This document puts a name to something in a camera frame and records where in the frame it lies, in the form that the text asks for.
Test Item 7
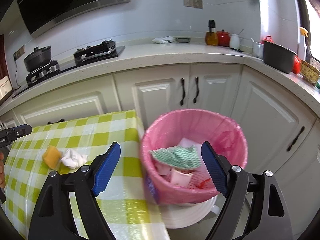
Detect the crumpled white tissue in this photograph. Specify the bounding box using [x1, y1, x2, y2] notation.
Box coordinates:
[61, 148, 88, 170]

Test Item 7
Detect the black cabinet handle right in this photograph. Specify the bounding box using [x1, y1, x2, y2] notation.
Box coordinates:
[193, 76, 200, 104]

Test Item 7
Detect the white printed paper cup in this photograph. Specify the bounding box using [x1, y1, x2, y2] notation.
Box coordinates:
[170, 168, 193, 187]

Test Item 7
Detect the small yellow sponge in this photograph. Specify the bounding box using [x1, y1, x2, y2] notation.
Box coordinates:
[42, 145, 62, 170]

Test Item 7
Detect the wall power socket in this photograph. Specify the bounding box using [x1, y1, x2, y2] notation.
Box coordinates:
[183, 0, 203, 9]

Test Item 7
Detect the black gas stove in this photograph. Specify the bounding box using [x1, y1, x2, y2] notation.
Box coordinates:
[13, 40, 125, 98]

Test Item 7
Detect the black cabinet handle left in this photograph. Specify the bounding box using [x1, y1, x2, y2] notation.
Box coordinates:
[180, 78, 185, 106]

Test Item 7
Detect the red ceramic pot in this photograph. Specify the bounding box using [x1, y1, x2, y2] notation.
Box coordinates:
[216, 29, 231, 47]

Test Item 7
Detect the yellow patterned bowl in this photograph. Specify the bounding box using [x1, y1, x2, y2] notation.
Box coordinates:
[300, 60, 319, 86]

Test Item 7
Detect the black corner cabinet handle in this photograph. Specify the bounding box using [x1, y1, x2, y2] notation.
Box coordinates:
[287, 126, 305, 152]

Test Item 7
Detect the green wavy cloth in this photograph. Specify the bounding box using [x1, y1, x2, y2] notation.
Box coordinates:
[150, 146, 201, 171]

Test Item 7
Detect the large black pot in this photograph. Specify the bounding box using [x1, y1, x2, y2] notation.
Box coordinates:
[262, 39, 298, 74]

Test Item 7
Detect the pink bag trash bin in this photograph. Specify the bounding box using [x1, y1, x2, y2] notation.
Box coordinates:
[139, 109, 248, 229]

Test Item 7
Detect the black drawer handle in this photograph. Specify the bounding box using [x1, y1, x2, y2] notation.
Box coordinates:
[47, 119, 65, 125]

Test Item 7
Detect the oil bottle black cap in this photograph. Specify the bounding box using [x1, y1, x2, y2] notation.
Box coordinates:
[205, 20, 219, 46]

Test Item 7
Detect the white plastic bag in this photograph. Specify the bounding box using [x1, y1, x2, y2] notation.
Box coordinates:
[152, 36, 176, 44]

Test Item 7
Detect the person's left hand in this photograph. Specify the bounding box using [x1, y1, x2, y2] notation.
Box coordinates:
[0, 152, 5, 189]

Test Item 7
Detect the white rice cooker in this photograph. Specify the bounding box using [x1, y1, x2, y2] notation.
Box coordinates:
[0, 76, 12, 100]

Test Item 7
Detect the small metal tray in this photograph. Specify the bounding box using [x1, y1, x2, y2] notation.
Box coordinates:
[175, 37, 191, 43]

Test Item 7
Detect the white mug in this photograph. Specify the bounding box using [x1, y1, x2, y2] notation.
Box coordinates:
[251, 38, 264, 59]

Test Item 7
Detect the white jar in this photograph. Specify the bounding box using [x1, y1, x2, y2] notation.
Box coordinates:
[229, 34, 240, 50]

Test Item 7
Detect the green checked tablecloth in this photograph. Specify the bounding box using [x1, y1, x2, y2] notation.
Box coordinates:
[0, 109, 171, 240]

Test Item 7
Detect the large pink foam fruit net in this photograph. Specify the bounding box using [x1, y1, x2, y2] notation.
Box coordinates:
[188, 171, 214, 190]

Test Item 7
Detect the black wok with lid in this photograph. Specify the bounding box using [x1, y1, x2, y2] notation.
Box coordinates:
[24, 46, 52, 72]

